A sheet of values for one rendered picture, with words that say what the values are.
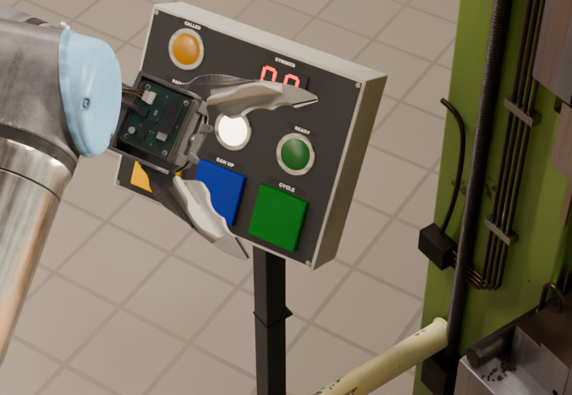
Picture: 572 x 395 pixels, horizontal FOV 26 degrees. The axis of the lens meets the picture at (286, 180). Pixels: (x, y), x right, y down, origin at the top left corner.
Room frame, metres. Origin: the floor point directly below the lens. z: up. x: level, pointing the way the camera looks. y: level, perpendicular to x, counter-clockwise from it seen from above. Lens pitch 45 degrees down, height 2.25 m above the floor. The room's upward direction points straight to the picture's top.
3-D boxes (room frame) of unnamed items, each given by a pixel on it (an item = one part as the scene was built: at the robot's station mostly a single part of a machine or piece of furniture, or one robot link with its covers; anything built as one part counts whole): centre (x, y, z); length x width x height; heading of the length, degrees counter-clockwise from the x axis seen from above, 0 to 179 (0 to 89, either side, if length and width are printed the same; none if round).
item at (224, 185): (1.24, 0.10, 1.01); 0.07 x 0.05 x 0.07; 60
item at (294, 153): (1.23, -0.01, 1.09); 0.05 x 0.03 x 0.04; 35
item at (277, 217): (1.19, 0.01, 1.01); 0.07 x 0.05 x 0.07; 60
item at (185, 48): (1.37, 0.14, 1.16); 0.05 x 0.03 x 0.04; 35
